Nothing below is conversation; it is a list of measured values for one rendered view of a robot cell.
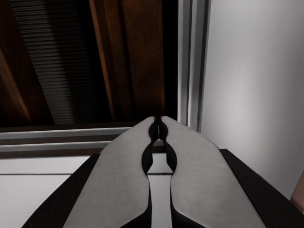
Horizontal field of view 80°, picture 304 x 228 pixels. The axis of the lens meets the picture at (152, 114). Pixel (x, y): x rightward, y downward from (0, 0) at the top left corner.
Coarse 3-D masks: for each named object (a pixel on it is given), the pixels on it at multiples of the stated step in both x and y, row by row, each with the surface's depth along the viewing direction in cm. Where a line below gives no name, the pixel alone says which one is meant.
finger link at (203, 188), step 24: (168, 120) 11; (168, 144) 9; (192, 144) 9; (192, 168) 8; (216, 168) 8; (192, 192) 7; (216, 192) 7; (240, 192) 6; (192, 216) 6; (216, 216) 6; (240, 216) 6
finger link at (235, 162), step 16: (240, 160) 8; (240, 176) 7; (256, 176) 7; (256, 192) 6; (272, 192) 6; (256, 208) 6; (272, 208) 6; (288, 208) 6; (272, 224) 5; (288, 224) 5
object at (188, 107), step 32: (192, 0) 10; (192, 32) 11; (192, 64) 12; (192, 96) 13; (0, 128) 17; (32, 128) 17; (64, 128) 16; (96, 128) 16; (128, 128) 16; (192, 128) 15; (0, 160) 15; (32, 160) 15; (64, 160) 15; (160, 160) 15
